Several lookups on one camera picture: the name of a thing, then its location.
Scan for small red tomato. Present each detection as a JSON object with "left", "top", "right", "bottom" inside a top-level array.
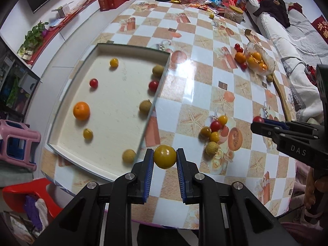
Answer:
[{"left": 253, "top": 116, "right": 265, "bottom": 123}]

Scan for tan longan fruit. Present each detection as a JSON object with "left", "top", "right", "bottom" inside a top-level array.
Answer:
[{"left": 205, "top": 142, "right": 219, "bottom": 156}]

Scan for dark yellow tomato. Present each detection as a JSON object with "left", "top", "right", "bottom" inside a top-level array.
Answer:
[
  {"left": 153, "top": 145, "right": 177, "bottom": 169},
  {"left": 200, "top": 126, "right": 211, "bottom": 138},
  {"left": 83, "top": 128, "right": 93, "bottom": 140}
]

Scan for person's hand on gripper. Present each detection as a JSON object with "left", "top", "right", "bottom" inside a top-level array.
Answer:
[{"left": 304, "top": 168, "right": 315, "bottom": 209}]

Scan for wooden curved stick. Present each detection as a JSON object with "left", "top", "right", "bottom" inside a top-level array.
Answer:
[{"left": 272, "top": 73, "right": 292, "bottom": 122}]

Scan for small yellow tomato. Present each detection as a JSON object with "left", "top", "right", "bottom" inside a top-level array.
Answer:
[{"left": 217, "top": 115, "right": 227, "bottom": 126}]

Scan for red cherry tomato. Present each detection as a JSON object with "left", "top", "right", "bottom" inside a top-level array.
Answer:
[{"left": 210, "top": 120, "right": 222, "bottom": 132}]

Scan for longan beside bowl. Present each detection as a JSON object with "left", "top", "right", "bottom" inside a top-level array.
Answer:
[{"left": 266, "top": 75, "right": 273, "bottom": 83}]

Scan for yellow cherry tomato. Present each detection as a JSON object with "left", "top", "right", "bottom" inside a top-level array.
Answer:
[{"left": 209, "top": 132, "right": 220, "bottom": 143}]

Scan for dark yellow tomato on table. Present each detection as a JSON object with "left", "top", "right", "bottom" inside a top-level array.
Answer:
[{"left": 200, "top": 126, "right": 211, "bottom": 138}]

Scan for red tomato near bowl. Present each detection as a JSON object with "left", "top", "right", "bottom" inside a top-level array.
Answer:
[{"left": 240, "top": 62, "right": 247, "bottom": 71}]

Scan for clear glass fruit bowl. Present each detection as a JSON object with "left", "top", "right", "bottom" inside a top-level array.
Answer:
[{"left": 245, "top": 42, "right": 276, "bottom": 76}]

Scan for oranges in glass bowl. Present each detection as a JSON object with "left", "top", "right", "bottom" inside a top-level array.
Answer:
[{"left": 246, "top": 52, "right": 268, "bottom": 72}]

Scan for orange mandarin by bowl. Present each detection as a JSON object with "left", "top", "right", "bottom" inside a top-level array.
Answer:
[{"left": 235, "top": 52, "right": 246, "bottom": 64}]

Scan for red tomato pair right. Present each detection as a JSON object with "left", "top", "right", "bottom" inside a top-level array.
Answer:
[{"left": 236, "top": 47, "right": 244, "bottom": 53}]

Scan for longan at tray bottom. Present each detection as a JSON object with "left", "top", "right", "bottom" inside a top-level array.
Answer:
[{"left": 122, "top": 149, "right": 136, "bottom": 164}]

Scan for dark yellow tomato in tray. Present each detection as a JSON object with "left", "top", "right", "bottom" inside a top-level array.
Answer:
[{"left": 83, "top": 128, "right": 93, "bottom": 140}]

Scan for white shallow tray box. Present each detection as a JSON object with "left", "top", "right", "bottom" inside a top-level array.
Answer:
[{"left": 47, "top": 43, "right": 170, "bottom": 180}]

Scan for pink plastic stool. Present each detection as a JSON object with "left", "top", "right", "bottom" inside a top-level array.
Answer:
[{"left": 1, "top": 119, "right": 41, "bottom": 171}]

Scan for orange mandarin in tray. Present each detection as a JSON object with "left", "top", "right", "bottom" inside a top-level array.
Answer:
[{"left": 73, "top": 102, "right": 90, "bottom": 121}]

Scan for red tomato at tray edge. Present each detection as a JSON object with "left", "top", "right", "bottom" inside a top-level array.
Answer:
[{"left": 148, "top": 80, "right": 159, "bottom": 93}]

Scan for longan in tray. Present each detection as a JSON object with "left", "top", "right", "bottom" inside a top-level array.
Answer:
[{"left": 139, "top": 100, "right": 152, "bottom": 114}]

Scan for red tomato in tray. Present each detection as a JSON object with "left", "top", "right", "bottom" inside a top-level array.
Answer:
[{"left": 89, "top": 78, "right": 98, "bottom": 89}]

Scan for green potted plant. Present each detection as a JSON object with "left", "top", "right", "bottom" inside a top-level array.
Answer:
[{"left": 17, "top": 21, "right": 49, "bottom": 60}]

